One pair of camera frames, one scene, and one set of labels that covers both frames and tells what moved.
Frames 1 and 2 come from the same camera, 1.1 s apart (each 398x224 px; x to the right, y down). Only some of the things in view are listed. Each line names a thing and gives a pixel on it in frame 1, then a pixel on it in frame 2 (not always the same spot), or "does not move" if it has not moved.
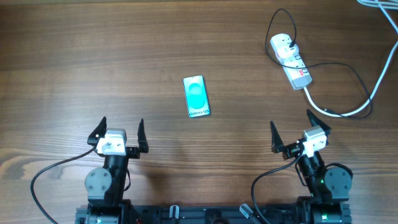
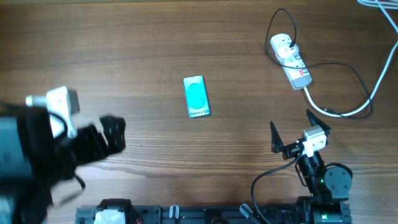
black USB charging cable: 291,66 does not move
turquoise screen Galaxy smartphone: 197,100 does not move
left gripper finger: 143,144 → 114,130
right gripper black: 291,150 does not move
